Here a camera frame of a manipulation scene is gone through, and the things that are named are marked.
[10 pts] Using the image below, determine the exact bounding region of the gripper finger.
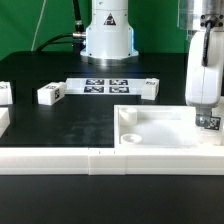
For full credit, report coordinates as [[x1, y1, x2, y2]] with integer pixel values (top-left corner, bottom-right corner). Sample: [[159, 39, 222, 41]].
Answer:
[[195, 114, 211, 128]]

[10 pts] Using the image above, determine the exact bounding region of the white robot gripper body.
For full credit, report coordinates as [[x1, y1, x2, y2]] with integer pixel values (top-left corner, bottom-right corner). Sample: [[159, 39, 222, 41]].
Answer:
[[185, 31, 224, 108]]

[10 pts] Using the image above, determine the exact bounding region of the white square tabletop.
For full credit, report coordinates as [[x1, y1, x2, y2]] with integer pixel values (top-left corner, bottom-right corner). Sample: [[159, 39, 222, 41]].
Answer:
[[114, 105, 203, 148]]

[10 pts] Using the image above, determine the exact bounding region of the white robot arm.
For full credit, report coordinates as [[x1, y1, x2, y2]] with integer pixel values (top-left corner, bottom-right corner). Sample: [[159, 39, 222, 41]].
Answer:
[[81, 0, 224, 129]]

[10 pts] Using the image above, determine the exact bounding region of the white U-shaped fence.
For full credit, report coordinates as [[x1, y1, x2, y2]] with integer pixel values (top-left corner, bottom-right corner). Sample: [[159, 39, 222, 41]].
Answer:
[[0, 107, 224, 176]]

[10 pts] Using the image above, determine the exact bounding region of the sheet of fiducial markers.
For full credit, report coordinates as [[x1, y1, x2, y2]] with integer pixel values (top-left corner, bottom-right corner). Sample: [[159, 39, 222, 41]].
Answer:
[[66, 78, 145, 95]]

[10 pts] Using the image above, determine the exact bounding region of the black cable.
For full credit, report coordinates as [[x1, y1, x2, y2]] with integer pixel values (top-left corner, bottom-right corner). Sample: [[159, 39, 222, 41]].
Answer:
[[35, 0, 86, 56]]

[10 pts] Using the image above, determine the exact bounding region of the white cable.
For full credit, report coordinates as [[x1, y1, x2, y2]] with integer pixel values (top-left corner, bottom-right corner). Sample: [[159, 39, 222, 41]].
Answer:
[[30, 0, 47, 52]]

